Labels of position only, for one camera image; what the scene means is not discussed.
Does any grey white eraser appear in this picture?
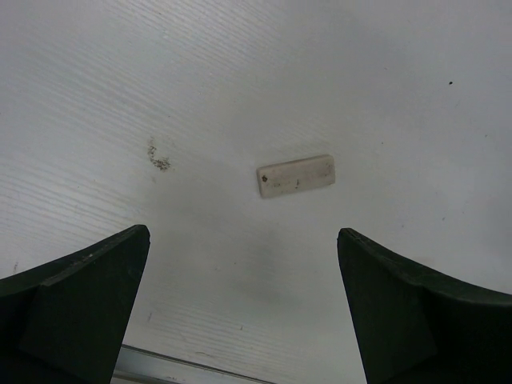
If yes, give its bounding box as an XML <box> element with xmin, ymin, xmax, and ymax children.
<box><xmin>256</xmin><ymin>154</ymin><xmax>336</xmax><ymax>198</ymax></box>

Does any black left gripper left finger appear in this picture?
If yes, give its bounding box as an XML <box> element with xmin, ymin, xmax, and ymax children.
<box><xmin>1</xmin><ymin>225</ymin><xmax>150</xmax><ymax>383</ymax></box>

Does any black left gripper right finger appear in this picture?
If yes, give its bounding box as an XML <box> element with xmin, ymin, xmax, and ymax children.
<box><xmin>337</xmin><ymin>228</ymin><xmax>511</xmax><ymax>383</ymax></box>

